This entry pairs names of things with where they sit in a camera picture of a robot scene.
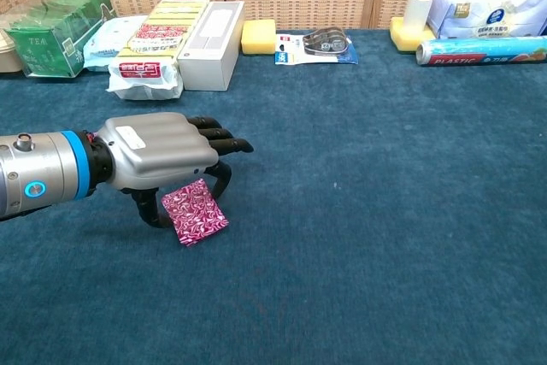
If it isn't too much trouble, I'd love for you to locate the beige lidded lunch box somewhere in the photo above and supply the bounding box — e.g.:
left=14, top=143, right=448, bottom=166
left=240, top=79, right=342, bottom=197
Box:
left=0, top=18, right=26, bottom=74

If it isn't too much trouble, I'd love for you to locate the white power strip box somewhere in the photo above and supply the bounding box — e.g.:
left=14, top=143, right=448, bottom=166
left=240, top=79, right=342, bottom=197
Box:
left=177, top=0, right=247, bottom=92

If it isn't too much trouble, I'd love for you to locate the yellow green sponge multipack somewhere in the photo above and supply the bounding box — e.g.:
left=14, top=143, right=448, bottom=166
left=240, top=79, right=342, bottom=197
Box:
left=105, top=0, right=211, bottom=102

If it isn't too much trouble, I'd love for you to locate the magenta patterned card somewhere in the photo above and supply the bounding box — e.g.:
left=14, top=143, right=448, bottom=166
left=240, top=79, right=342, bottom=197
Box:
left=161, top=179, right=230, bottom=249

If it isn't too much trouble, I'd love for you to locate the white roll cardboard core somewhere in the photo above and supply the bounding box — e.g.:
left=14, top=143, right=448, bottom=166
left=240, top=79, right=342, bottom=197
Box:
left=403, top=0, right=435, bottom=33

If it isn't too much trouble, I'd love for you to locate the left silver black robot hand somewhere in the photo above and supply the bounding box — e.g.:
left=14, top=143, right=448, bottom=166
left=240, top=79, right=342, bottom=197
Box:
left=94, top=111, right=256, bottom=229

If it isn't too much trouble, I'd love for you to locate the green tea bag box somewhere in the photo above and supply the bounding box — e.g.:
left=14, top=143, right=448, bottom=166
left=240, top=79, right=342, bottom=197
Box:
left=3, top=0, right=119, bottom=79

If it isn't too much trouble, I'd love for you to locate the blue white tissue pack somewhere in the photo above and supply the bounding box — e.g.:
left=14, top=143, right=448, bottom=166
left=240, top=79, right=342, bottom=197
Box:
left=426, top=0, right=547, bottom=40

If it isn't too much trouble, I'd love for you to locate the plain yellow sponge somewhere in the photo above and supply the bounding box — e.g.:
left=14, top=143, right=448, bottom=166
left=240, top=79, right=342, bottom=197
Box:
left=240, top=18, right=278, bottom=57
left=388, top=16, right=437, bottom=55

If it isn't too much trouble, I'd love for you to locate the blue plastic wrap roll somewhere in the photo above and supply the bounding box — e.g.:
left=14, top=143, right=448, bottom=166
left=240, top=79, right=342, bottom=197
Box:
left=415, top=35, right=547, bottom=68

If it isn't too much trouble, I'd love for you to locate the correction tape blister pack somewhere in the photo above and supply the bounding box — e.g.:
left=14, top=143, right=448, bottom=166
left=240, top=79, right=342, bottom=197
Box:
left=274, top=26, right=360, bottom=66

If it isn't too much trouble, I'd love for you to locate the light blue wet wipes pack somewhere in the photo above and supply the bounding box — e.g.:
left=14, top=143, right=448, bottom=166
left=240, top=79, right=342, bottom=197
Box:
left=82, top=14, right=149, bottom=74

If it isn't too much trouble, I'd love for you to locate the teal carpet table mat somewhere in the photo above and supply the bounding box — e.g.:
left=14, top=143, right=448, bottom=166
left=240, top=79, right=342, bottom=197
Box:
left=0, top=27, right=547, bottom=365

